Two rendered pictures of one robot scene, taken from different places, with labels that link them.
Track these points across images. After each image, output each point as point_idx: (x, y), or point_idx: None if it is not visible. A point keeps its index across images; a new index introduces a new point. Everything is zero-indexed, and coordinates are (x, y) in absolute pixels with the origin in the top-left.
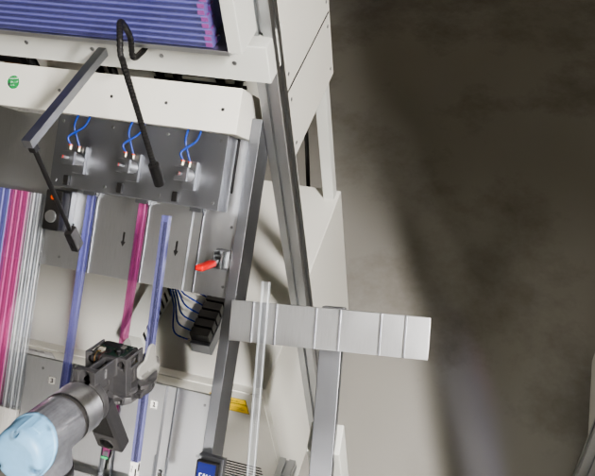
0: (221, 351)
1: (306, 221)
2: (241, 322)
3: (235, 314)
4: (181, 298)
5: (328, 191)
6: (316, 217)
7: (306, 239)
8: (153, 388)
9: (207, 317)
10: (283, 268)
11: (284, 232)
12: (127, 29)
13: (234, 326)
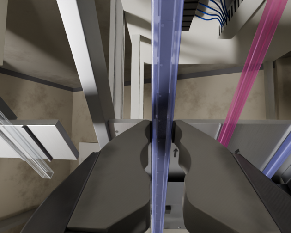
0: (87, 73)
1: (147, 54)
2: (51, 143)
3: (63, 148)
4: (217, 11)
5: (140, 67)
6: (142, 56)
7: (142, 48)
8: (40, 204)
9: (186, 9)
10: (147, 35)
11: (117, 108)
12: None
13: (57, 139)
